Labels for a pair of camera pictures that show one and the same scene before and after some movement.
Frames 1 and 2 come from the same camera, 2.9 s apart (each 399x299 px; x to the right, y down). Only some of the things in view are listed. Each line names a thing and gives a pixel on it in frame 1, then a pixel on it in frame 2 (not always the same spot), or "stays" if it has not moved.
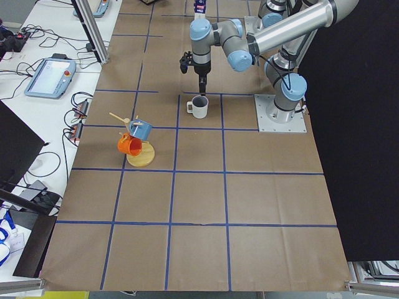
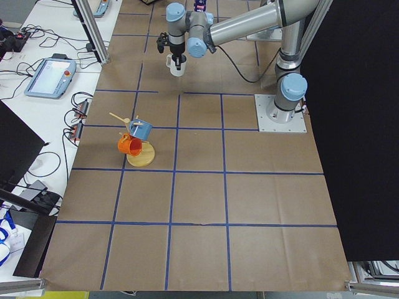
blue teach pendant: (52, 78) stays
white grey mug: (198, 106) → (171, 62)
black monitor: (19, 147) stays
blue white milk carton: (199, 9) stays
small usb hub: (81, 108) stays
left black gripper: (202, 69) → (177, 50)
